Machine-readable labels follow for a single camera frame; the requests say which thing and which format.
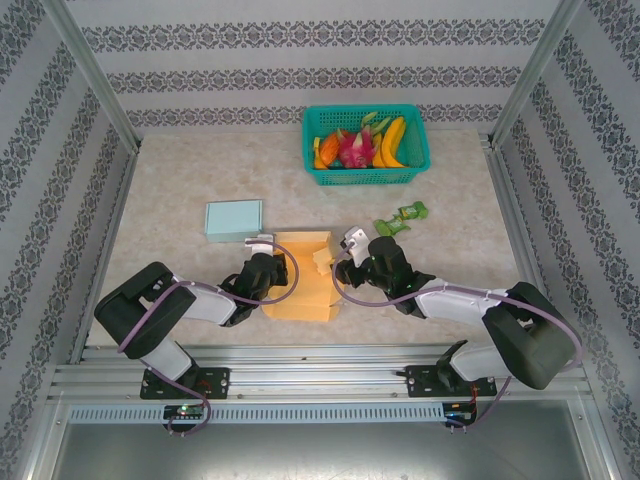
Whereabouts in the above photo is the orange fruit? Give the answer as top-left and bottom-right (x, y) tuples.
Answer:
(318, 133), (343, 166)

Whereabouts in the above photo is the aluminium frame post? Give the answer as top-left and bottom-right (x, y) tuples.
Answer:
(488, 0), (585, 149)
(41, 0), (142, 154)

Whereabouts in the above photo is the orange cloth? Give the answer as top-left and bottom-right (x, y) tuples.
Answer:
(260, 229), (343, 323)

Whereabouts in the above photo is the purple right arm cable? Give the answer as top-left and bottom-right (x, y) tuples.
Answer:
(332, 242), (586, 434)

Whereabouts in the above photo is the small electronics board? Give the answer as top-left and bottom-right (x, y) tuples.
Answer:
(443, 401), (478, 422)
(164, 403), (209, 421)

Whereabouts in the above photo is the aluminium side rail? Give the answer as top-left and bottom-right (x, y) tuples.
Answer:
(68, 149), (142, 365)
(487, 144), (556, 351)

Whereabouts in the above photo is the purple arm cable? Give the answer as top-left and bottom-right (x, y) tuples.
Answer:
(332, 242), (586, 434)
(117, 238), (302, 438)

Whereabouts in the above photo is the teal plastic basket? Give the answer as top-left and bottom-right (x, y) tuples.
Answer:
(301, 103), (432, 187)

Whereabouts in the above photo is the light blue paper box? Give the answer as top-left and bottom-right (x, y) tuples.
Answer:
(203, 199), (265, 245)

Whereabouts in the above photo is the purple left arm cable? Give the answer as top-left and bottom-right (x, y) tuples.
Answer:
(117, 238), (302, 438)

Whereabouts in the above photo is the pink dragon fruit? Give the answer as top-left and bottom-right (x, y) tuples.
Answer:
(335, 112), (394, 170)

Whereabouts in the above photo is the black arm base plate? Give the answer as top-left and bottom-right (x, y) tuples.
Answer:
(140, 367), (232, 402)
(405, 364), (499, 399)

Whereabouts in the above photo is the slotted grey cable duct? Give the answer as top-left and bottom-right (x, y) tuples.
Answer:
(66, 402), (575, 426)

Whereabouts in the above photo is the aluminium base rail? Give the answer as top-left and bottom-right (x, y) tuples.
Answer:
(47, 343), (590, 404)

